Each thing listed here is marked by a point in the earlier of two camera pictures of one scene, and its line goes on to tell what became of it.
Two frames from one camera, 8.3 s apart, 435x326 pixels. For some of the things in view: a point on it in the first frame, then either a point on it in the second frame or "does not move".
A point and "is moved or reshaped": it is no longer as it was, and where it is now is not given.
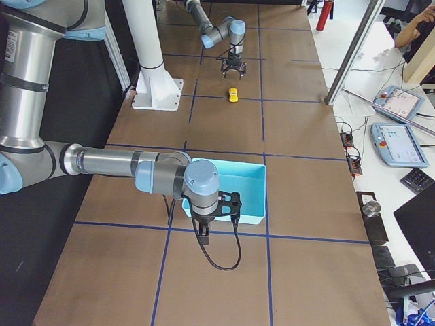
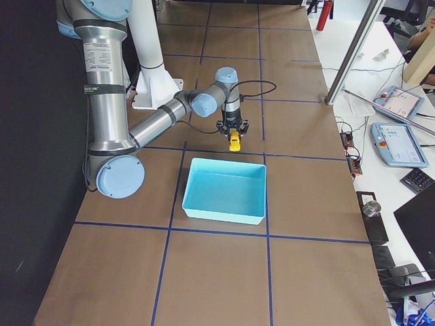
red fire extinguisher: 325,15 does not move
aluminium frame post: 355,51 does not move
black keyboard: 416,180 does not move
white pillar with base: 156,89 does not move
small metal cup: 372,208 does not move
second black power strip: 355,165 does not move
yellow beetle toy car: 233,94 is moved or reshaped
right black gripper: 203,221 to 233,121
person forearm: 410,32 to 416,40
